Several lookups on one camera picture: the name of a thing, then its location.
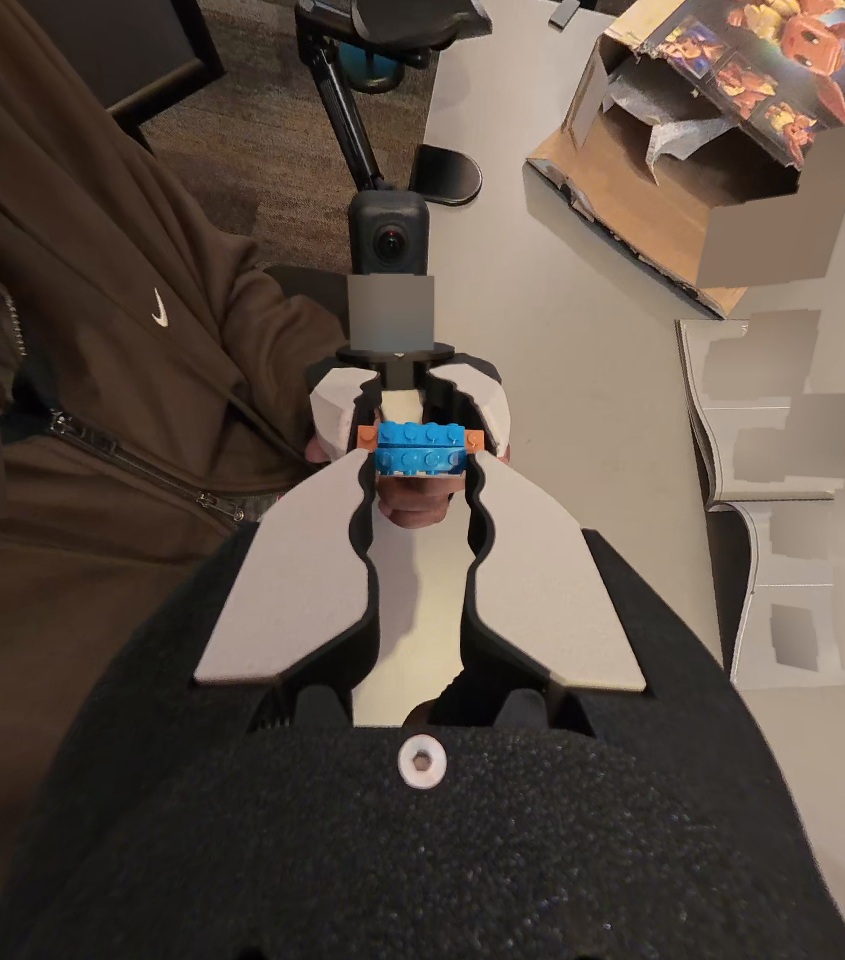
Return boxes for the black office chair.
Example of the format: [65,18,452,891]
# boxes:
[295,0,495,95]

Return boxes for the person's brown hoodie torso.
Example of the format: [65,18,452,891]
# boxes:
[0,0,364,960]

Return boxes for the brown white blue brick assembly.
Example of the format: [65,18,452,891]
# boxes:
[356,420,485,453]

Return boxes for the black stand with oval base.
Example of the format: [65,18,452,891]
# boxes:
[295,30,484,205]

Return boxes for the blue four-stud brick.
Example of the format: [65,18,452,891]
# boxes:
[372,447,467,479]

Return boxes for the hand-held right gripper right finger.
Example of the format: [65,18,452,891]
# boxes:
[462,450,650,697]

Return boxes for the printed cardboard toy box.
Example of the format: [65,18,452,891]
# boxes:
[526,0,845,320]

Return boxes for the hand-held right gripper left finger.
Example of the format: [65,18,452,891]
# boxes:
[193,450,382,689]

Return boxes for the white instruction booklet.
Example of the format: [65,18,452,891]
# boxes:
[676,315,845,691]

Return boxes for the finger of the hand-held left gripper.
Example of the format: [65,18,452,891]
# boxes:
[307,363,384,460]
[426,360,513,460]

